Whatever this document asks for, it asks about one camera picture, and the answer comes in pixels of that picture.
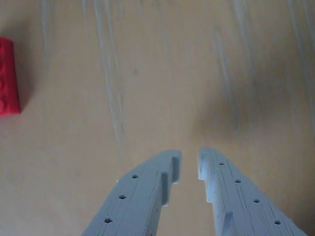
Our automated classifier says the grey-white gripper finger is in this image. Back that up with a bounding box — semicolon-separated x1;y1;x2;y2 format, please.
198;147;308;236
81;148;183;236

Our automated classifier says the red lego block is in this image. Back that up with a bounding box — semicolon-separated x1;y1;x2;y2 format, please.
0;36;22;116

